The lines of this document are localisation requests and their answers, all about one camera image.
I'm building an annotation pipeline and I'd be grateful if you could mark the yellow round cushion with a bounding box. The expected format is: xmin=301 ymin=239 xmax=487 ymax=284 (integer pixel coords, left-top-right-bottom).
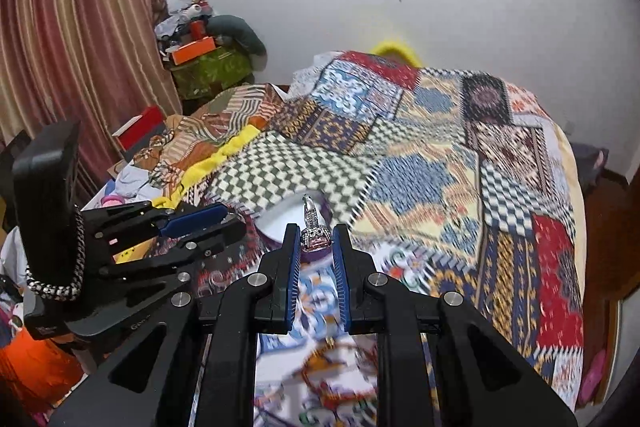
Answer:
xmin=370 ymin=39 xmax=423 ymax=68

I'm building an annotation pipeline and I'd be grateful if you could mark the dark green plush pillow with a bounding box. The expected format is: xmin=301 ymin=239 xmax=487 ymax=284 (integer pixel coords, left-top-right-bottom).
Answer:
xmin=206 ymin=15 xmax=267 ymax=56

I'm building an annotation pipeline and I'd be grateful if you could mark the striped red curtain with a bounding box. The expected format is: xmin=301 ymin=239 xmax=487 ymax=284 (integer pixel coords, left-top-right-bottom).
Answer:
xmin=1 ymin=0 xmax=180 ymax=191

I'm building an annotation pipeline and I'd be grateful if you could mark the orange box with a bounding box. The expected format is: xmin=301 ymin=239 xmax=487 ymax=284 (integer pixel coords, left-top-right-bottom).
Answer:
xmin=169 ymin=37 xmax=216 ymax=65

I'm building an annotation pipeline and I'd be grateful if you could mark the silver chain bracelet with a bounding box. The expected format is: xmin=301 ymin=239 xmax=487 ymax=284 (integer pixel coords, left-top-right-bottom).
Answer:
xmin=24 ymin=208 xmax=87 ymax=301

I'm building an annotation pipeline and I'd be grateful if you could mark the silver crystal ring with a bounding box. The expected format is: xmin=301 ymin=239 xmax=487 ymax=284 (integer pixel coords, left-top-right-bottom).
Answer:
xmin=299 ymin=194 xmax=332 ymax=254

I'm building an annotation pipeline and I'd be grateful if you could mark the red and white box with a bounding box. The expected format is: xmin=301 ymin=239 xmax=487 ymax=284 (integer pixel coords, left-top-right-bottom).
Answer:
xmin=112 ymin=105 xmax=164 ymax=150

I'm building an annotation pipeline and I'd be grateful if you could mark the purple heart jewelry box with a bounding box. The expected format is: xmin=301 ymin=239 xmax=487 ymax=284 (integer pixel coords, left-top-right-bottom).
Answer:
xmin=255 ymin=191 xmax=333 ymax=263

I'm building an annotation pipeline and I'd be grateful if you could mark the colourful patchwork bedspread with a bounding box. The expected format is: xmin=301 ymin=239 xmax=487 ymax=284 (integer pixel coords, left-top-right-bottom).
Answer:
xmin=114 ymin=50 xmax=587 ymax=427

